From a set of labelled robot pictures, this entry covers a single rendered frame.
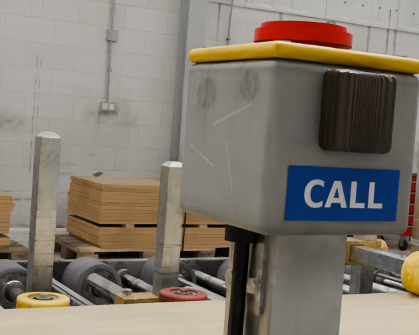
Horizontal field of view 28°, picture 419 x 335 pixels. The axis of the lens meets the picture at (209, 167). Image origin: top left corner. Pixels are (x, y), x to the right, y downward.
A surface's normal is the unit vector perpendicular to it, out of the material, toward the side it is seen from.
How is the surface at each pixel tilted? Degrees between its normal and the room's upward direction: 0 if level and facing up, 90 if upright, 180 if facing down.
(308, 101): 90
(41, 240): 90
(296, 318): 90
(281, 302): 90
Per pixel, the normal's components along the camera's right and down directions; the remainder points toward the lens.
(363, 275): 0.48, 0.08
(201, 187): -0.88, -0.04
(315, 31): 0.14, 0.06
